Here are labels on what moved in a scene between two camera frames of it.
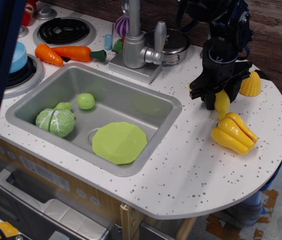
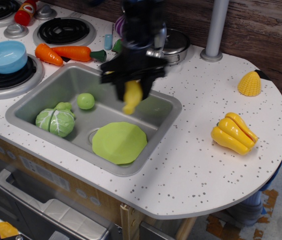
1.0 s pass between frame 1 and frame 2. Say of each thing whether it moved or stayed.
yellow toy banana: moved
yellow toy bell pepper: stayed
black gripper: moved
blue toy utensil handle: stayed
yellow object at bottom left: stayed
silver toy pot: stayed
